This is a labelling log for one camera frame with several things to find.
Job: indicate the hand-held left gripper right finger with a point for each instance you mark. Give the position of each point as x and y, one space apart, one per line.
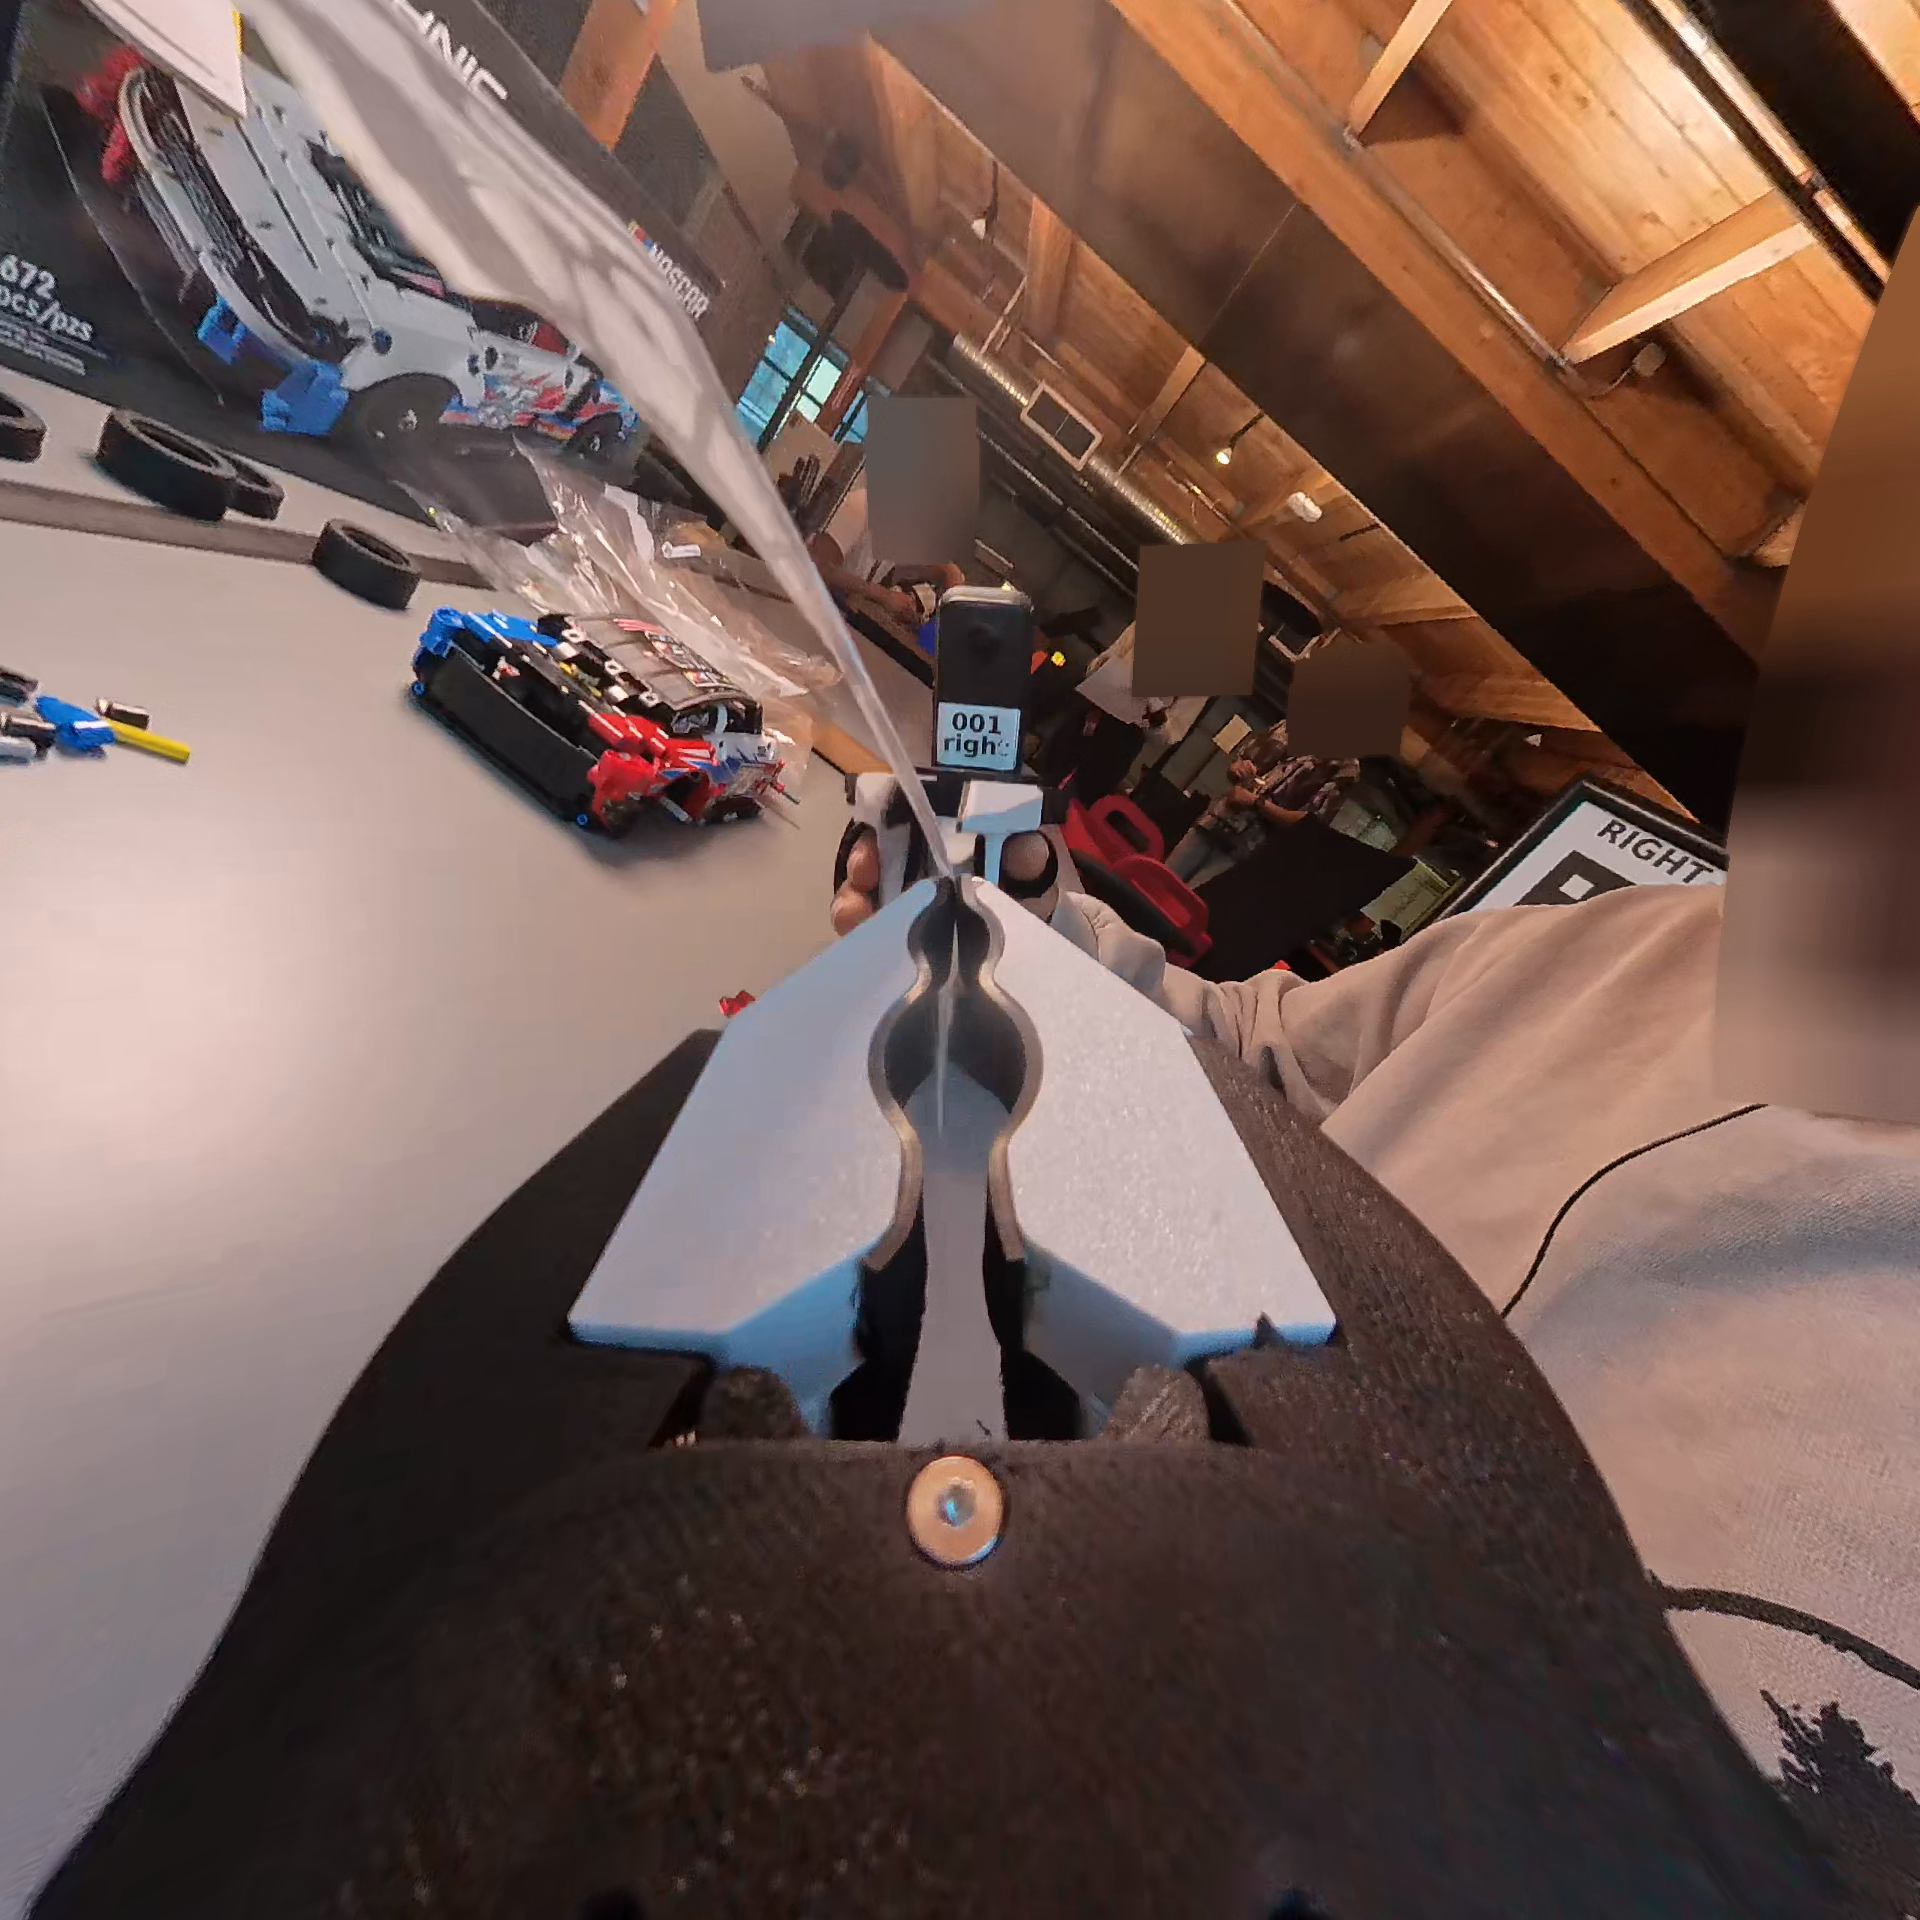
1171 1201

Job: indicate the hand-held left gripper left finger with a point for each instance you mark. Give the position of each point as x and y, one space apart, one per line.
737 1201

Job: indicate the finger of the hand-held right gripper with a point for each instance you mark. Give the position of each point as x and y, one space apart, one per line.
900 837
1003 810

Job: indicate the shiny sticker sheet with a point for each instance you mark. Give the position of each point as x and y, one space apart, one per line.
601 284

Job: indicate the person's right forearm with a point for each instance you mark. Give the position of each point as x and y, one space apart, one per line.
1351 1020

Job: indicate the red black lego car model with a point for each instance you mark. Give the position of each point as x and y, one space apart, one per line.
601 718

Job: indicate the black rubber lego tire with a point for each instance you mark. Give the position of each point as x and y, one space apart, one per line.
17 424
366 562
164 463
261 492

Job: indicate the black lego connector piece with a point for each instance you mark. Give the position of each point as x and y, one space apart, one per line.
21 733
122 711

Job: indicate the blue curved lego slope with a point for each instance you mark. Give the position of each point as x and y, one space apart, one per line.
69 725

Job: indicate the black lego set box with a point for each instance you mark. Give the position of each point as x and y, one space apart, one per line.
228 268

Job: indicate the red plastic chair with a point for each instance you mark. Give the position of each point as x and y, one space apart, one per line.
1167 908
1122 825

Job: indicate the clear plastic bag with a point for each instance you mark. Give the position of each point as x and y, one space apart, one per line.
601 557

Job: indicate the person's beige hoodie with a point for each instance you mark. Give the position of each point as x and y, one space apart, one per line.
1724 1352

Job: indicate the black framed white sign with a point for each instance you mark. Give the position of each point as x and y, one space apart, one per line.
1633 860

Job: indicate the black table divider strip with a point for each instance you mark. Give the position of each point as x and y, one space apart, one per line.
276 544

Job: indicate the white paper sheet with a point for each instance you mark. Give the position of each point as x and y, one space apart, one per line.
182 45

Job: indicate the silver ventilation duct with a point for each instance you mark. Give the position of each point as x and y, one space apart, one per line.
1111 483

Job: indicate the white wall vent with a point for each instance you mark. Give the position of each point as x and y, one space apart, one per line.
1063 424

